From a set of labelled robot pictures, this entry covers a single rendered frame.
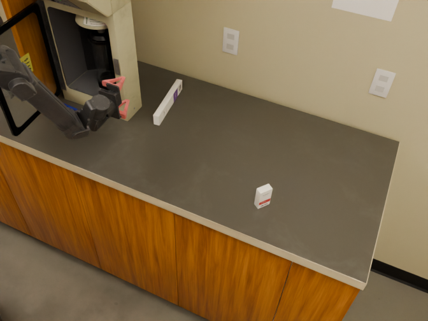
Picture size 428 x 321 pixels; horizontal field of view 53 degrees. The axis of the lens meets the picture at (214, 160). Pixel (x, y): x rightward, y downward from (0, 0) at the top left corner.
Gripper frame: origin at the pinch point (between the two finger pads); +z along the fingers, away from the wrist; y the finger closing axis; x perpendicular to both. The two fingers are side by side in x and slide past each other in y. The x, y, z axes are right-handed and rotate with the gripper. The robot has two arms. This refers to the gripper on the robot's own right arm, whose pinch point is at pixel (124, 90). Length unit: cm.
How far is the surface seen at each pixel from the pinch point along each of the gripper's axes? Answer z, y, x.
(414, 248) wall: 54, -96, -120
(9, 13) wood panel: 2.3, 16.7, 46.3
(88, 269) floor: -18, -119, 33
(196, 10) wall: 55, 4, 0
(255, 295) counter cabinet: -17, -70, -60
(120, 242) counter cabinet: -17, -74, 4
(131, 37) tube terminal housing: 20.3, 6.8, 9.3
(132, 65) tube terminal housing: 18.9, -4.4, 9.6
